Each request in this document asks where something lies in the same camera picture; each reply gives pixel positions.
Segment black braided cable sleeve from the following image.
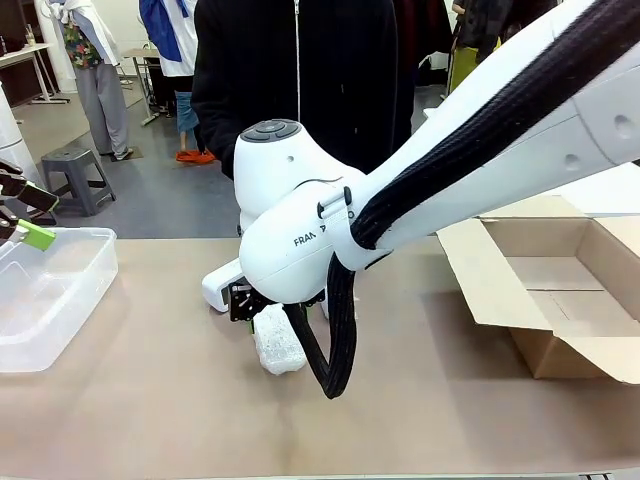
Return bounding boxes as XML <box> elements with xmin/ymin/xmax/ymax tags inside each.
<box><xmin>284</xmin><ymin>0</ymin><xmax>640</xmax><ymax>400</ymax></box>

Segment person's right forearm black sleeve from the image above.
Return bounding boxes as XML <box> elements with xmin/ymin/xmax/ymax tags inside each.
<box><xmin>192</xmin><ymin>99</ymin><xmax>239</xmax><ymax>179</ymax></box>

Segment small grey-legged desk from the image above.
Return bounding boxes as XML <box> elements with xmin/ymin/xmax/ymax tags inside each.
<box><xmin>122</xmin><ymin>47</ymin><xmax>164</xmax><ymax>127</ymax></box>

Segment open brown cardboard box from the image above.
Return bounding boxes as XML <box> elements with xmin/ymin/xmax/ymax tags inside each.
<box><xmin>436</xmin><ymin>194</ymin><xmax>640</xmax><ymax>385</ymax></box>

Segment clear plastic storage bin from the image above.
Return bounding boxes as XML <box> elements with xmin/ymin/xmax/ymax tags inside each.
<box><xmin>0</xmin><ymin>227</ymin><xmax>120</xmax><ymax>374</ymax></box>

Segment mannequin blue white shirt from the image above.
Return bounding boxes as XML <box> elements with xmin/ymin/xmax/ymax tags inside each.
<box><xmin>138</xmin><ymin>0</ymin><xmax>207</xmax><ymax>151</ymax></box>

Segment figure in yellow skirt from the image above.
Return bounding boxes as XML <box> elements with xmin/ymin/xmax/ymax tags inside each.
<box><xmin>446</xmin><ymin>0</ymin><xmax>506</xmax><ymax>96</ymax></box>

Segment grey plastic stool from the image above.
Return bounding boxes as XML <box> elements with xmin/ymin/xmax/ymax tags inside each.
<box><xmin>40</xmin><ymin>148</ymin><xmax>117</xmax><ymax>218</ymax></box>

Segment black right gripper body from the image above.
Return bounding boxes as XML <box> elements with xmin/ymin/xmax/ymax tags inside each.
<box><xmin>228</xmin><ymin>280</ymin><xmax>269</xmax><ymax>324</ymax></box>

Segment person in black hoodie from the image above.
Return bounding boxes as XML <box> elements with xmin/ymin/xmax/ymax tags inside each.
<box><xmin>190</xmin><ymin>0</ymin><xmax>416</xmax><ymax>181</ymax></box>

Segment foam-wrapped white clock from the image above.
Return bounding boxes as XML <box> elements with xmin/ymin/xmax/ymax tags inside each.
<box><xmin>251</xmin><ymin>303</ymin><xmax>307</xmax><ymax>376</ymax></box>

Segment white desk with metal legs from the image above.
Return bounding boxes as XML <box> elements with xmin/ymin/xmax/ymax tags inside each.
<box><xmin>0</xmin><ymin>42</ymin><xmax>72</xmax><ymax>107</ymax></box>

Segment orange shoes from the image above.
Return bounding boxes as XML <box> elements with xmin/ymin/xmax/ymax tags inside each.
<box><xmin>175</xmin><ymin>148</ymin><xmax>217</xmax><ymax>164</ymax></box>

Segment white strap with black buckle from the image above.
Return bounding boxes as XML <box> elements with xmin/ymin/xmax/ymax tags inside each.
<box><xmin>316</xmin><ymin>185</ymin><xmax>354</xmax><ymax>236</ymax></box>

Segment mannequin floral shirt grey trousers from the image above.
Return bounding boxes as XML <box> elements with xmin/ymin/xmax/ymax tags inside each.
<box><xmin>47</xmin><ymin>0</ymin><xmax>135</xmax><ymax>162</ymax></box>

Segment white digital alarm clock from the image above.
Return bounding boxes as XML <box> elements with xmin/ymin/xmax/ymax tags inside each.
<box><xmin>201</xmin><ymin>257</ymin><xmax>249</xmax><ymax>315</ymax></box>

